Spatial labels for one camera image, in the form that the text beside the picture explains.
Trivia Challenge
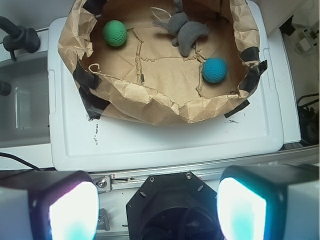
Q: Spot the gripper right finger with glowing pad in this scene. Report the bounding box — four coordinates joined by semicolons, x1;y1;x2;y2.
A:
216;164;320;240

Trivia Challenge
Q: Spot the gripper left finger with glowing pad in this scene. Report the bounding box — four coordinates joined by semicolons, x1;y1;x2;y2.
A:
0;170;99;240

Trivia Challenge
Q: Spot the green dimpled foam ball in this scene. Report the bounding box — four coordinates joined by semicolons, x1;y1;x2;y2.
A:
102;20;127;47

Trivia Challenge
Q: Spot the blue dimpled foam ball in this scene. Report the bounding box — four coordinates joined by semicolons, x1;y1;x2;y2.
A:
202;58;228;83

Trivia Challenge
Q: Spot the white plastic bin lid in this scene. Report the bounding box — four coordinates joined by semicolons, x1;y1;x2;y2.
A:
48;1;285;172

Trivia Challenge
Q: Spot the clear plastic container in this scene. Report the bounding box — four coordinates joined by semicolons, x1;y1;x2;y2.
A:
0;53;50;148

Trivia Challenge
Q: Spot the white power adapter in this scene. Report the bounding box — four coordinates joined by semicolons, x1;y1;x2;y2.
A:
297;28;320;53

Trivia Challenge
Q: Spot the black clamp knob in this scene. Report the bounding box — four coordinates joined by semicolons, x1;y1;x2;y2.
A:
0;16;41;62

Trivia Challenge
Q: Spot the brown paper bag tray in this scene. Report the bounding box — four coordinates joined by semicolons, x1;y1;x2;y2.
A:
58;0;268;126

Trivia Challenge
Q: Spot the grey plush toy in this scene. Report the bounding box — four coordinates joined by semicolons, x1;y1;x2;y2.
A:
152;0;210;58

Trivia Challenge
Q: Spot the black cable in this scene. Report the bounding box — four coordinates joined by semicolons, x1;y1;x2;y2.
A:
0;152;42;172

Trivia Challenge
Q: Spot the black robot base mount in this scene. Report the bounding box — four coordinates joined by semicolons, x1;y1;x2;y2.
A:
126;172;224;240

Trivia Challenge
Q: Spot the aluminium extrusion rail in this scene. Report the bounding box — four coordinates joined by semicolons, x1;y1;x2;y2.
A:
89;146;320;193

